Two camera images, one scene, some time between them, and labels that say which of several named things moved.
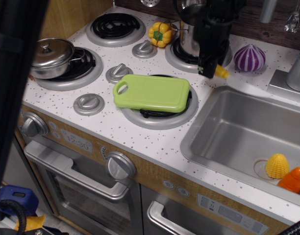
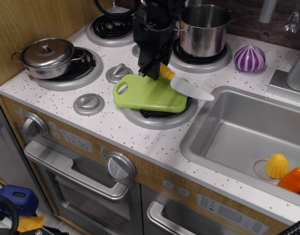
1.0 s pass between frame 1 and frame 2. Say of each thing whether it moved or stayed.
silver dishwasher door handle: stayed
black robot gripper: moved
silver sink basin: stayed
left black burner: stayed
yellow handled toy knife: moved
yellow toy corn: stayed
